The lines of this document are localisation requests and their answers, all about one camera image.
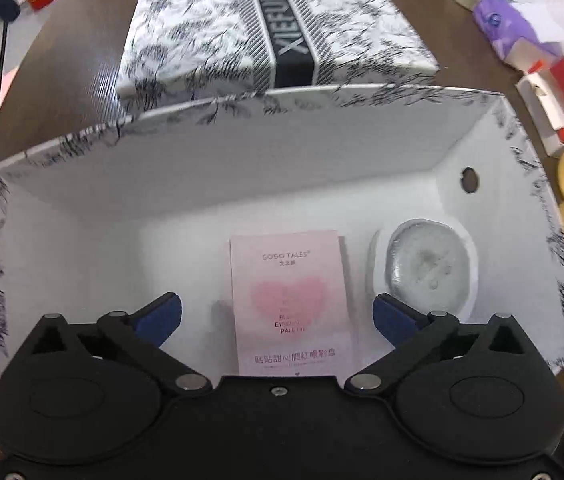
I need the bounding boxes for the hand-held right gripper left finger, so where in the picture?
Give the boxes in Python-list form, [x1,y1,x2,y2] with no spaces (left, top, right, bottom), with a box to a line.
[29,292,213,395]

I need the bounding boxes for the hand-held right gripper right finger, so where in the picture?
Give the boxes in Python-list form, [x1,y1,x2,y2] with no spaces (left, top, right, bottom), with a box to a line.
[344,294,535,395]

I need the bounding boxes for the white round compact case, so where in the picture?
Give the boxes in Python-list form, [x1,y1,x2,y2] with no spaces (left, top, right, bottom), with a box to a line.
[368,219,479,323]

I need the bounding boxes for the pink heart palette box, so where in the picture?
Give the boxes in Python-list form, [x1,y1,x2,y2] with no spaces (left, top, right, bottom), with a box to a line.
[229,230,363,377]

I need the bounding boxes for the floral print storage box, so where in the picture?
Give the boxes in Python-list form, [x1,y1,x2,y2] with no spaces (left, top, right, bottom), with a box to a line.
[0,84,564,388]

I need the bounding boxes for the floral print box lid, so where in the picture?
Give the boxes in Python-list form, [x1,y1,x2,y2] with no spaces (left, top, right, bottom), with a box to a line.
[116,0,440,113]

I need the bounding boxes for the small white box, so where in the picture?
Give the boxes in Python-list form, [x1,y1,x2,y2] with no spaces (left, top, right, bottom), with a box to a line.
[516,62,564,157]

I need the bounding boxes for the purple tissue pack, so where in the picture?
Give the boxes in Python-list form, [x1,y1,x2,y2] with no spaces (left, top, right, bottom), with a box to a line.
[472,0,564,68]

